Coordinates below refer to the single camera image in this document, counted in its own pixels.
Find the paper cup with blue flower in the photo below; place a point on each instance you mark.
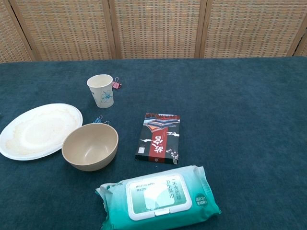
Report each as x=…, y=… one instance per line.
x=102, y=95

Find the beige bowl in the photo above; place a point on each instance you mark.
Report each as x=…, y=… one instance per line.
x=88, y=148

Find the white oval plate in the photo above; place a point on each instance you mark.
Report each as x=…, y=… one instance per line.
x=36, y=131

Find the black red printed box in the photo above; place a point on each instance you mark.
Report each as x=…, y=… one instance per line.
x=158, y=141

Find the pink binder clip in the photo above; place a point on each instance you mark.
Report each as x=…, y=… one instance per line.
x=116, y=85

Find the blue binder clip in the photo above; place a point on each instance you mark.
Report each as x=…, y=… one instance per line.
x=97, y=119

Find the dark teal table cloth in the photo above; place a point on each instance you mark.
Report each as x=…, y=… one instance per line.
x=227, y=119

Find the teal wet wipes pack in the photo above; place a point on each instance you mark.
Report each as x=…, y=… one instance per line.
x=158, y=198

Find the woven bamboo folding screen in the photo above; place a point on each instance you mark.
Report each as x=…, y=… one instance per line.
x=156, y=28

